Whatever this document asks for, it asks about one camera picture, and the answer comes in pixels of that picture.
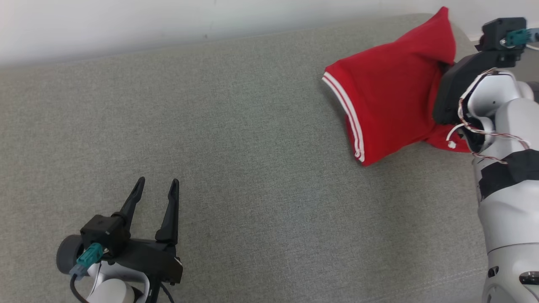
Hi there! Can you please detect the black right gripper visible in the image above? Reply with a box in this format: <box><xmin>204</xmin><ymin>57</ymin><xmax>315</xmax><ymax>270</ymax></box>
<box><xmin>432</xmin><ymin>50</ymin><xmax>523</xmax><ymax>125</ymax></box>

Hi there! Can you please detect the left black cable teal plug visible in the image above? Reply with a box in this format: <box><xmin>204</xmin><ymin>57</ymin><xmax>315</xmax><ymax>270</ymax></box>
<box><xmin>69</xmin><ymin>243</ymin><xmax>175</xmax><ymax>303</ymax></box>

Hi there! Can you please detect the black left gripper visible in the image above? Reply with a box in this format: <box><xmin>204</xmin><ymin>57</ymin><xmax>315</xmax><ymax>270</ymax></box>
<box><xmin>105</xmin><ymin>177</ymin><xmax>184</xmax><ymax>285</ymax></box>

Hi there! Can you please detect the red jersey number 23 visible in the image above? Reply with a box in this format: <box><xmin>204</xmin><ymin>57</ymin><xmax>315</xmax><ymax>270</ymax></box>
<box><xmin>322</xmin><ymin>6</ymin><xmax>472</xmax><ymax>167</ymax></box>

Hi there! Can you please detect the right black cable teal plug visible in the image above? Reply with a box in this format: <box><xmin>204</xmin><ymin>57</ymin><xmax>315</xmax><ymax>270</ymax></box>
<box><xmin>500</xmin><ymin>28</ymin><xmax>539</xmax><ymax>52</ymax></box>

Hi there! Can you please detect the red white thin wire bundle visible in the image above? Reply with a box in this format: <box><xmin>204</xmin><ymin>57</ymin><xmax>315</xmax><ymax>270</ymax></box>
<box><xmin>446</xmin><ymin>69</ymin><xmax>532</xmax><ymax>165</ymax></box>

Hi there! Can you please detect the black cable teal plug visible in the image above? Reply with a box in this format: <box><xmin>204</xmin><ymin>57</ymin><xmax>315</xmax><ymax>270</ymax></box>
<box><xmin>69</xmin><ymin>243</ymin><xmax>175</xmax><ymax>303</ymax></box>
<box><xmin>500</xmin><ymin>28</ymin><xmax>539</xmax><ymax>52</ymax></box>

